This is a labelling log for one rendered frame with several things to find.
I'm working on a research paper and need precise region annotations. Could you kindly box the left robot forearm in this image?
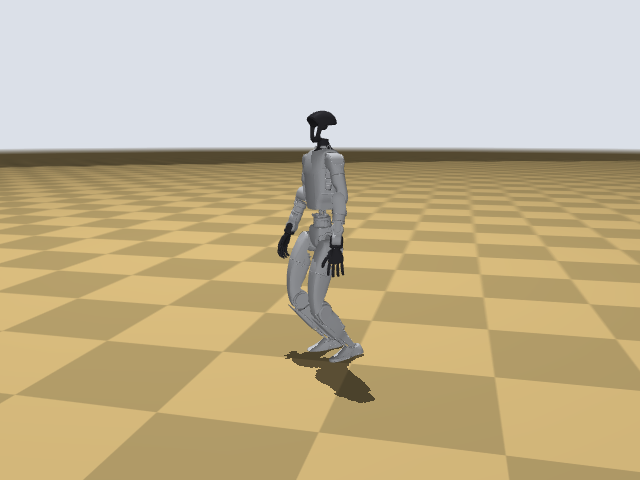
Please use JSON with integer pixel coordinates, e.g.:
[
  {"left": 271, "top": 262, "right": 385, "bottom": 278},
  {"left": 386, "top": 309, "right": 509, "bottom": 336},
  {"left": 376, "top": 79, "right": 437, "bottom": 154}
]
[{"left": 331, "top": 192, "right": 347, "bottom": 245}]

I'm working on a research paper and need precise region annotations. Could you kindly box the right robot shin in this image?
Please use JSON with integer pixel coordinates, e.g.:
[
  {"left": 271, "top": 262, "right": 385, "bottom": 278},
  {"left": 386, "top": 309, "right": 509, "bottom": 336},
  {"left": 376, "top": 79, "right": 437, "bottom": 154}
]
[{"left": 288, "top": 304, "right": 334, "bottom": 342}]

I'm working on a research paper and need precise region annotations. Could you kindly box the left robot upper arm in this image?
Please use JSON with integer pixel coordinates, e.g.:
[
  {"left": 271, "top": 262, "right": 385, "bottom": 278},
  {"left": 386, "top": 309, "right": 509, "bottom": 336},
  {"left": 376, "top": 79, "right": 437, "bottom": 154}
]
[{"left": 325, "top": 152, "right": 348, "bottom": 203}]

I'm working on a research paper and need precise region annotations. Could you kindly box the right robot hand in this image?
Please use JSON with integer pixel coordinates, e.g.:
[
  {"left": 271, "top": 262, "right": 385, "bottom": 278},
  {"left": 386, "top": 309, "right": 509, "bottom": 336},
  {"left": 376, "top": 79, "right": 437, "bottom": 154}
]
[{"left": 278, "top": 223, "right": 295, "bottom": 259}]

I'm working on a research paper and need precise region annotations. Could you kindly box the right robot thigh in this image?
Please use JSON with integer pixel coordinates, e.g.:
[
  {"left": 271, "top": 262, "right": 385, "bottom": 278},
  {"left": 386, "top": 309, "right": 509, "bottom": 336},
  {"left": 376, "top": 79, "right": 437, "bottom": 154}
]
[{"left": 287, "top": 231, "right": 316, "bottom": 309}]

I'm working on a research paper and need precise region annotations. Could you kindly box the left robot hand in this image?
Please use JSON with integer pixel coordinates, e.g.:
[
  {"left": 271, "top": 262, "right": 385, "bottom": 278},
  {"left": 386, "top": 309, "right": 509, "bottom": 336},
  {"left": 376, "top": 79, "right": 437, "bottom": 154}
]
[{"left": 321, "top": 235, "right": 344, "bottom": 277}]

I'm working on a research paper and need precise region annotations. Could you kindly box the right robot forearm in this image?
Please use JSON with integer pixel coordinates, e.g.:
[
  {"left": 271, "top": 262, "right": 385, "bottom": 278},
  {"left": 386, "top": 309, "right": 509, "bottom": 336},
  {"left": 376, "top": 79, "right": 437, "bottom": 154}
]
[{"left": 286, "top": 192, "right": 307, "bottom": 232}]

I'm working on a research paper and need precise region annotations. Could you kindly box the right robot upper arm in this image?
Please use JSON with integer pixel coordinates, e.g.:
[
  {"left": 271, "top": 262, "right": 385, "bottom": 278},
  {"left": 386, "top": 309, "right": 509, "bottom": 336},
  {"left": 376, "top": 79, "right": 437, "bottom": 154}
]
[{"left": 296, "top": 154, "right": 307, "bottom": 202}]

